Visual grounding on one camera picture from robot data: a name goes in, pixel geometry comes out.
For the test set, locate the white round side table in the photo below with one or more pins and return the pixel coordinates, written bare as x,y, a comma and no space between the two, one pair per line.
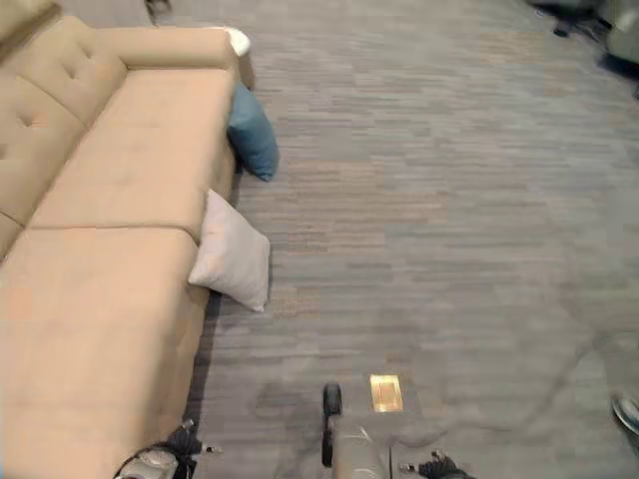
240,42

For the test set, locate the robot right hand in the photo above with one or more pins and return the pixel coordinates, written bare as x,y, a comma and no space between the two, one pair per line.
442,470

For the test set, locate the tan fabric sofa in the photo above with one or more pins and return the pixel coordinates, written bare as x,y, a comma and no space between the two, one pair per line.
110,209

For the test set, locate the robot left silver arm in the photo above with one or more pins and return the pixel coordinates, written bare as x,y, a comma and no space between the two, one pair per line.
149,463

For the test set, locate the yellowish cushion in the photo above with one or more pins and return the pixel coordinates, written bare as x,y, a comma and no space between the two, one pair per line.
22,17

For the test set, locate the brass floor socket plate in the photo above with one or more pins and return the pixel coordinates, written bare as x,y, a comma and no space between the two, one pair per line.
386,393

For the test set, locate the robot dark foot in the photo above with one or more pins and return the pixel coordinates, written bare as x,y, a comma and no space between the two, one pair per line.
331,404

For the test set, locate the grey green armchair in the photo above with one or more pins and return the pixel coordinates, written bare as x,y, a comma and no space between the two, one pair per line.
624,27

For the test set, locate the grey white shoe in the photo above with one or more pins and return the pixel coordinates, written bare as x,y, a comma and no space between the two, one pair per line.
628,411

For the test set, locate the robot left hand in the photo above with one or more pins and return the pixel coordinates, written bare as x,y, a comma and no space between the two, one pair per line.
184,441

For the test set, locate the blue cushion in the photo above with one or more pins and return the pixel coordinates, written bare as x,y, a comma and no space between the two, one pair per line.
253,135

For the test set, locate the small black floor object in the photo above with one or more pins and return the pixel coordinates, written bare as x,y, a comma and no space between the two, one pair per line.
559,31

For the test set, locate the pale beige cushion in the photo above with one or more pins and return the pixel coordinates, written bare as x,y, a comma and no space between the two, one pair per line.
229,254

